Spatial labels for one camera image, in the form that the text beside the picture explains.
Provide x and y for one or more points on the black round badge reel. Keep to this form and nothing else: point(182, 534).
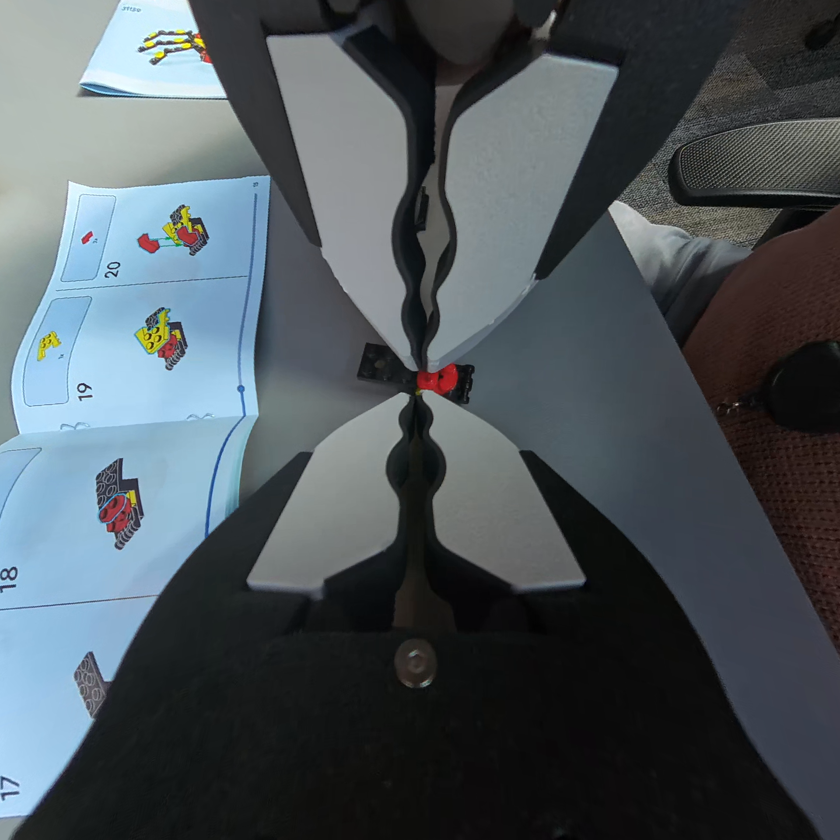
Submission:
point(807, 387)

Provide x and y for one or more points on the open blue instruction booklet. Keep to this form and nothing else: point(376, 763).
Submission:
point(164, 328)

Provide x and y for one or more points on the grey cloth garment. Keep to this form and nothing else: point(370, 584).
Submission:
point(689, 275)

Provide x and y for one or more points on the grey desk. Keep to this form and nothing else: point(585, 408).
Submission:
point(131, 138)

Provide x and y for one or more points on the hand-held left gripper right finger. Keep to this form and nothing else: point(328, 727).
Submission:
point(499, 512)

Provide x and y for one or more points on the small closed blue booklet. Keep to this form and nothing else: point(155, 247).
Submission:
point(131, 62)

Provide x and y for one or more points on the black and red toy brick model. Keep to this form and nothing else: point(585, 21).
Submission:
point(434, 379)

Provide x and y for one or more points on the black mesh office chair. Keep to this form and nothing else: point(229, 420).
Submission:
point(754, 157)

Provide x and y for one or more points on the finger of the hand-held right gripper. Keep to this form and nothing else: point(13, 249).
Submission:
point(512, 184)
point(348, 164)

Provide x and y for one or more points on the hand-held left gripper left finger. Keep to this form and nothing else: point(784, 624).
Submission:
point(308, 525)

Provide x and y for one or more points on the reddish-brown knit sweater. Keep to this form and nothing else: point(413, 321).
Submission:
point(787, 525)

